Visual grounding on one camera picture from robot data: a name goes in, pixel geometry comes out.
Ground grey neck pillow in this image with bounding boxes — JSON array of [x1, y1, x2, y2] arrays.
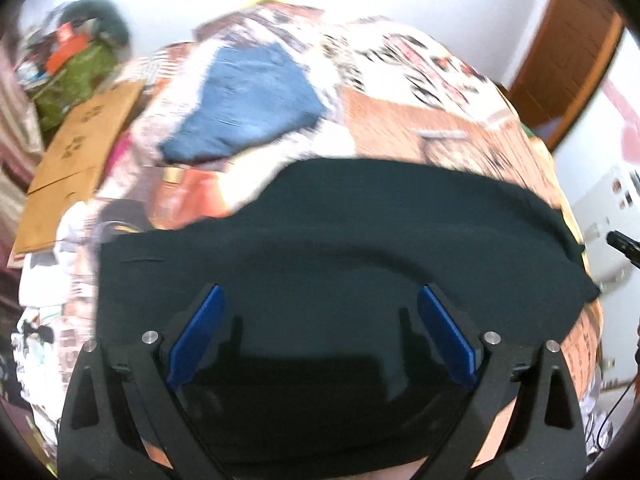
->
[[62, 0, 131, 46]]

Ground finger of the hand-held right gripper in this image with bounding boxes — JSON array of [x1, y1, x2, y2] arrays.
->
[[606, 230, 640, 263]]

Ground pink striped curtain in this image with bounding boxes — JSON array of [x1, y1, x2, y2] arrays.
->
[[0, 35, 45, 188]]

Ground orange box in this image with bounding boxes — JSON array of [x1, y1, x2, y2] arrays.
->
[[45, 25, 88, 73]]

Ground brown wooden door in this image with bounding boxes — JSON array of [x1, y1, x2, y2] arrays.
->
[[507, 0, 626, 151]]

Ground wooden lap table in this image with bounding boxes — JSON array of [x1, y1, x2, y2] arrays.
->
[[11, 81, 146, 256]]

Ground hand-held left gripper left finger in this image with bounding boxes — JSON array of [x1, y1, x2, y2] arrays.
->
[[56, 284, 226, 480]]

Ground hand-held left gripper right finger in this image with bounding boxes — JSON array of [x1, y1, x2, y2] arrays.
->
[[417, 284, 588, 480]]

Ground printed blanket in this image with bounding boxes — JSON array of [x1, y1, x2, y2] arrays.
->
[[10, 0, 606, 480]]

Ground black cable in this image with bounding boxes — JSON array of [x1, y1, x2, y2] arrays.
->
[[585, 380, 636, 453]]

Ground black pants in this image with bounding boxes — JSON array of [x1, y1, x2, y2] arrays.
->
[[95, 157, 601, 480]]

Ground blue jeans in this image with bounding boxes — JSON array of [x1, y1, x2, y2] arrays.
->
[[159, 42, 326, 163]]

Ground green bag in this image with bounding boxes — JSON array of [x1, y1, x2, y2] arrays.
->
[[32, 42, 118, 133]]

